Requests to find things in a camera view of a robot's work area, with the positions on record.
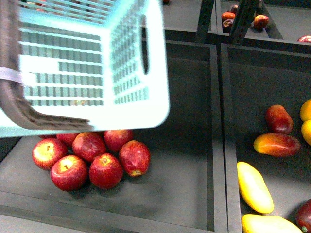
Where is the black wooden display stand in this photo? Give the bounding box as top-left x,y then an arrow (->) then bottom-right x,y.
0,0 -> 311,233

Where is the dark red mango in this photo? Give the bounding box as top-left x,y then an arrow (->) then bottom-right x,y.
295,199 -> 311,233

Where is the light blue plastic basket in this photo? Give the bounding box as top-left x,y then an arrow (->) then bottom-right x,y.
0,0 -> 170,137

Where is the orange yellow mango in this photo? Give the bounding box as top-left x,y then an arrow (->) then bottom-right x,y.
300,99 -> 311,122

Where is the red apple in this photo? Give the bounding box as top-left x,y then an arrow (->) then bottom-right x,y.
50,155 -> 88,192
104,130 -> 134,152
32,138 -> 68,170
72,132 -> 106,163
56,133 -> 79,148
89,153 -> 123,189
119,140 -> 151,177

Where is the red orange mango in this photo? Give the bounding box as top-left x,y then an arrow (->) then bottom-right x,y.
253,133 -> 301,157

